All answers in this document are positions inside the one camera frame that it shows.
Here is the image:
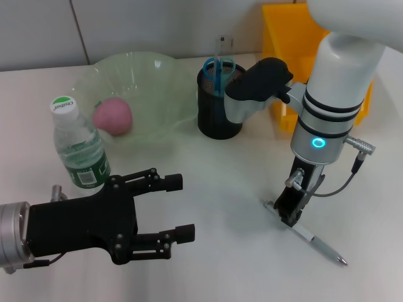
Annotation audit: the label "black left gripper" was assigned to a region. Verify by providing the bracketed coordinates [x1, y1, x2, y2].
[27, 167, 184, 266]

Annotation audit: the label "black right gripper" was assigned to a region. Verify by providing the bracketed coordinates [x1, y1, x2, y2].
[273, 156, 326, 228]

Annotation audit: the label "grey ballpoint pen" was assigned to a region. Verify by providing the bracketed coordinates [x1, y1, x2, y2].
[262, 199, 349, 268]

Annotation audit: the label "pink peach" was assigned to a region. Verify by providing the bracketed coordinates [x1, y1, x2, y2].
[91, 97, 133, 137]

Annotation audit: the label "clear green-label water bottle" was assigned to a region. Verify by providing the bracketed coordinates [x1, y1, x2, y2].
[48, 95, 114, 193]

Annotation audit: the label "blue scissors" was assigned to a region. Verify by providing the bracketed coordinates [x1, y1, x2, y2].
[201, 55, 237, 97]

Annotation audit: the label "transparent plastic ruler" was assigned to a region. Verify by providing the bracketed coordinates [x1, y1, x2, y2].
[214, 35, 236, 94]

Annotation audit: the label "black mesh pen cup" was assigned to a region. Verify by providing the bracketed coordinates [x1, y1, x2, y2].
[196, 61, 249, 140]

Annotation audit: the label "pale green glass fruit plate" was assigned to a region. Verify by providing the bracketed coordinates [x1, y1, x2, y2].
[72, 52, 198, 148]

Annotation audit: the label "yellow plastic bin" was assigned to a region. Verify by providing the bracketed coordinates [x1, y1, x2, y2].
[261, 3, 376, 132]

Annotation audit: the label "grey right arm cable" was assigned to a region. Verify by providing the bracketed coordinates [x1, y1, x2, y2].
[284, 136, 379, 198]

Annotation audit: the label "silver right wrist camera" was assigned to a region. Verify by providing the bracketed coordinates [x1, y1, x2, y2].
[224, 57, 296, 124]

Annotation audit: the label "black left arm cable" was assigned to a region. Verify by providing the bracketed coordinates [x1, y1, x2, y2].
[23, 252, 64, 270]

